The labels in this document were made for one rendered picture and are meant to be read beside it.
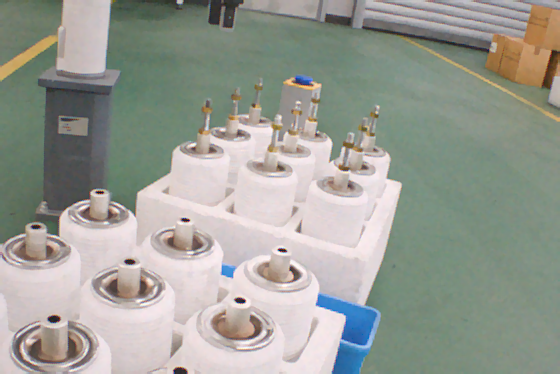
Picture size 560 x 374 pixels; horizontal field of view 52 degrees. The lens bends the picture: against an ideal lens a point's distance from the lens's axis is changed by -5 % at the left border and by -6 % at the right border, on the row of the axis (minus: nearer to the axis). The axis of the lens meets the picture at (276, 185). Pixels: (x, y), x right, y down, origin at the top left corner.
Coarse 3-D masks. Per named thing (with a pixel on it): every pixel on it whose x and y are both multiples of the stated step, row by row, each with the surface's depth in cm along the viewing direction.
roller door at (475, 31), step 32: (384, 0) 596; (416, 0) 600; (448, 0) 603; (480, 0) 607; (512, 0) 611; (544, 0) 614; (384, 32) 608; (416, 32) 614; (448, 32) 617; (480, 32) 621; (512, 32) 624
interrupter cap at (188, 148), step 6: (186, 144) 101; (192, 144) 101; (210, 144) 103; (180, 150) 98; (186, 150) 98; (192, 150) 99; (210, 150) 101; (216, 150) 101; (222, 150) 101; (192, 156) 97; (198, 156) 96; (204, 156) 97; (210, 156) 97; (216, 156) 98
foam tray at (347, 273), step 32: (160, 192) 99; (384, 192) 116; (160, 224) 98; (224, 224) 94; (256, 224) 94; (288, 224) 96; (384, 224) 103; (224, 256) 96; (320, 256) 90; (352, 256) 89; (320, 288) 92; (352, 288) 90
